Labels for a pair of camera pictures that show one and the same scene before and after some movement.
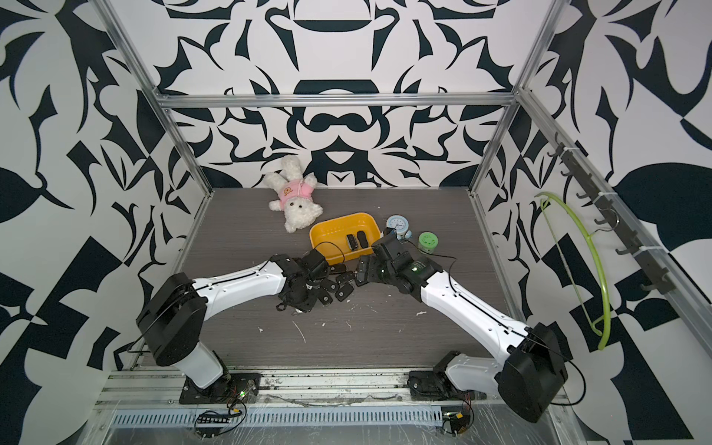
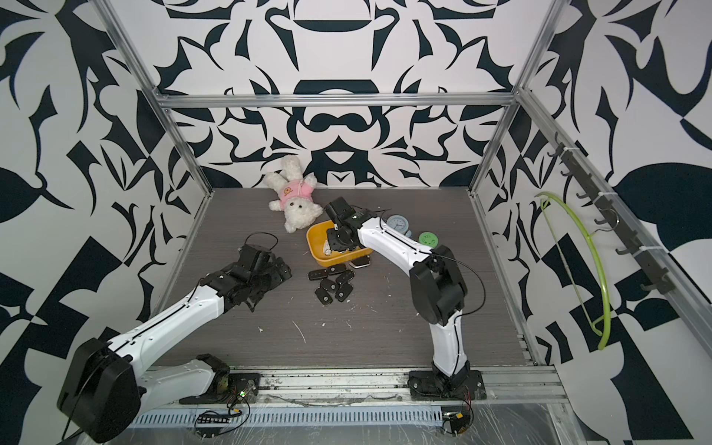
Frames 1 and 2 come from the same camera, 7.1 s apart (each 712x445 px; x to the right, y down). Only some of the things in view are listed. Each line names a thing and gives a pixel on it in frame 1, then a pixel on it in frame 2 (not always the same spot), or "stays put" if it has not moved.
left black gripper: [308, 305] -> [280, 277]
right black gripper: [373, 261] -> [334, 242]
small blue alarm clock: [400, 224] stays put
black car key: [344, 291] stays put
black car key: [324, 297] stays put
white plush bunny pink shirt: [296, 195] stays put
